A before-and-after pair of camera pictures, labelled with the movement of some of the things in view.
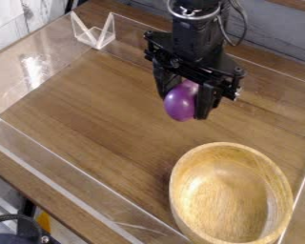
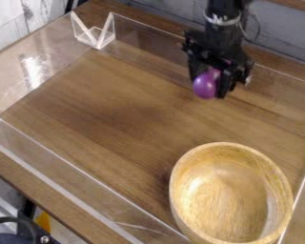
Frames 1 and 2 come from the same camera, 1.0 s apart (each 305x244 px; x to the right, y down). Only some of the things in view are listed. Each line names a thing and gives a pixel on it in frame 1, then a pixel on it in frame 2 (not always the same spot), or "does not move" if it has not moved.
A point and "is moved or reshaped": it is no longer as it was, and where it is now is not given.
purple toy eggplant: x=180 y=100 is moved or reshaped
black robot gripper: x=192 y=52 -> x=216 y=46
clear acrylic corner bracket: x=95 y=36 does not move
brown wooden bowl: x=231 y=195 does not move
